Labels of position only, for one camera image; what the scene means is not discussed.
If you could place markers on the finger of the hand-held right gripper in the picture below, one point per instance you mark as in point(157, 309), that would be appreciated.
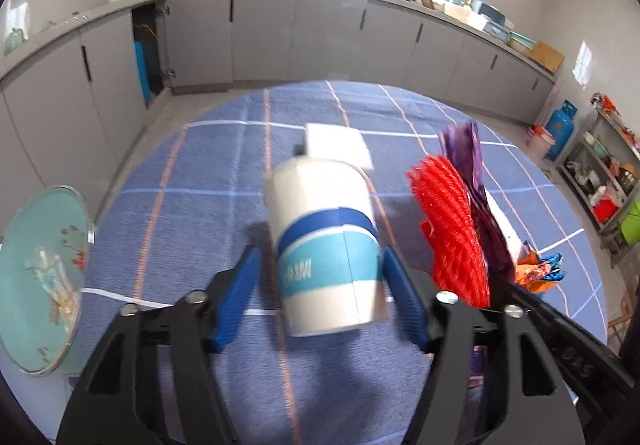
point(535, 307)

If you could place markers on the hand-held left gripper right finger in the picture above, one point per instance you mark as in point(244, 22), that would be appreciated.
point(405, 300)

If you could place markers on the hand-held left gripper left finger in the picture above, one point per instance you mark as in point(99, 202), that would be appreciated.
point(235, 300)

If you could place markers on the red mesh net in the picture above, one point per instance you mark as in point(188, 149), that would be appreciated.
point(450, 225)

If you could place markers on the white and blue paper cup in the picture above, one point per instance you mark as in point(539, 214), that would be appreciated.
point(325, 245)

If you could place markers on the purple snack wrapper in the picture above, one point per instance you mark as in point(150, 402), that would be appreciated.
point(465, 150)

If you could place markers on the teal cartoon print bin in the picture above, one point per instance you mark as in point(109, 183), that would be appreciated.
point(35, 285)

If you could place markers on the orange and blue wrapper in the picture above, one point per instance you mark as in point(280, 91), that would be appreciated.
point(537, 272)

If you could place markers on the red plastic container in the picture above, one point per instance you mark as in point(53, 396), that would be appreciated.
point(606, 210)

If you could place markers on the green bucket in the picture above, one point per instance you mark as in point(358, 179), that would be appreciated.
point(631, 224)

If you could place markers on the blue plaid tablecloth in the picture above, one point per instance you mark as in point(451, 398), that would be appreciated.
point(200, 175)

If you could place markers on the metal storage shelf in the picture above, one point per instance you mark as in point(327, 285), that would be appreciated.
point(575, 160)

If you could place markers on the white bucket red label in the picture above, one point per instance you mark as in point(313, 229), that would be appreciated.
point(540, 141)

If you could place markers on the white folded tissue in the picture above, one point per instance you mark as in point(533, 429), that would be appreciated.
point(335, 142)

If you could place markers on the blue gas cylinder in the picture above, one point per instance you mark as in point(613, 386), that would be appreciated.
point(560, 130)

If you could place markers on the tall blue container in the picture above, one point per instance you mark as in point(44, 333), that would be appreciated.
point(142, 72)

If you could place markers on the brown cardboard piece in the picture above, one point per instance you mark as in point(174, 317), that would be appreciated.
point(547, 57)

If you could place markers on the teal stacked bowls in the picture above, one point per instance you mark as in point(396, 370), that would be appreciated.
point(521, 44)

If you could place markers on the grey kitchen base cabinets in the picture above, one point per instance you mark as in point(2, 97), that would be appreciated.
point(300, 35)

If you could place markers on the blue plastic container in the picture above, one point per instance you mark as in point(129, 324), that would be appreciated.
point(492, 17)

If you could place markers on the white plastic tray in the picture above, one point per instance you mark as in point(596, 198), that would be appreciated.
point(457, 11)

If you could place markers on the teal ceramic kettle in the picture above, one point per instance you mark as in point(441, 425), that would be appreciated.
point(15, 42)

